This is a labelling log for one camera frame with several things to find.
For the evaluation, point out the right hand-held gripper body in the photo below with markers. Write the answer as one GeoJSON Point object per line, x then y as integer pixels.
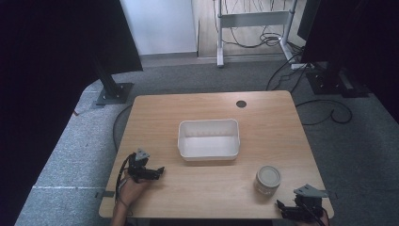
{"type": "Point", "coordinates": [306, 201]}

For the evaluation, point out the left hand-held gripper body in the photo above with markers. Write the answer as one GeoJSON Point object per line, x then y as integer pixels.
{"type": "Point", "coordinates": [140, 168]}

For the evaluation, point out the person's right hand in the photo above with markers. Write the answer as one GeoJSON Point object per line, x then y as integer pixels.
{"type": "Point", "coordinates": [315, 222]}

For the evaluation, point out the person's left hand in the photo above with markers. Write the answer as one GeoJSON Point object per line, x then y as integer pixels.
{"type": "Point", "coordinates": [133, 190]}

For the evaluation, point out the beige jar with lid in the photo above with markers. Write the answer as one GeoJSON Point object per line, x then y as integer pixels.
{"type": "Point", "coordinates": [268, 180]}

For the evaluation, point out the white plastic bin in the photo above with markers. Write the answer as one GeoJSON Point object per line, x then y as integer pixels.
{"type": "Point", "coordinates": [208, 147]}

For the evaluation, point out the dark round table grommet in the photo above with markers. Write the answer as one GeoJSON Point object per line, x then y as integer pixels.
{"type": "Point", "coordinates": [241, 104]}

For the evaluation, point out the black stand base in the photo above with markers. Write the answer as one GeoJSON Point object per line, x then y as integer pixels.
{"type": "Point", "coordinates": [332, 83]}

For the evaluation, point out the white power strip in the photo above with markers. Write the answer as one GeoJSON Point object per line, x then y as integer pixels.
{"type": "Point", "coordinates": [298, 66]}

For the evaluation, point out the black curtain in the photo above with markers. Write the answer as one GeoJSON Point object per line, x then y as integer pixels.
{"type": "Point", "coordinates": [50, 62]}
{"type": "Point", "coordinates": [360, 34]}

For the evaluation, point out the grey table edge bracket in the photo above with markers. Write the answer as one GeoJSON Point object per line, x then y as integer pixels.
{"type": "Point", "coordinates": [105, 194]}

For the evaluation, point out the black stand with base plate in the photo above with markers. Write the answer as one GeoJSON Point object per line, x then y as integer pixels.
{"type": "Point", "coordinates": [109, 84]}

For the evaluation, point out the white metal desk frame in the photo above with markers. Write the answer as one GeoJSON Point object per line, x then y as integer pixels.
{"type": "Point", "coordinates": [254, 19]}

